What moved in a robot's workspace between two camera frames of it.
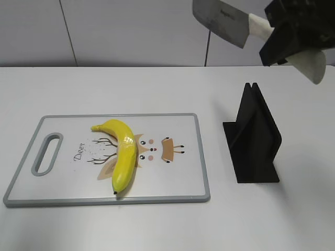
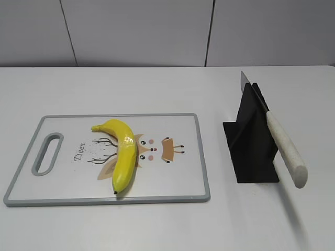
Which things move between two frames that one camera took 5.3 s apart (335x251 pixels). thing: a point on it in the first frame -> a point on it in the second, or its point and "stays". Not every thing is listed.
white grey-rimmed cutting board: x=66 y=162 stays
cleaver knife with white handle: x=230 y=22 -> x=296 y=166
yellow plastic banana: x=125 y=166 stays
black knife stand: x=254 y=139 stays
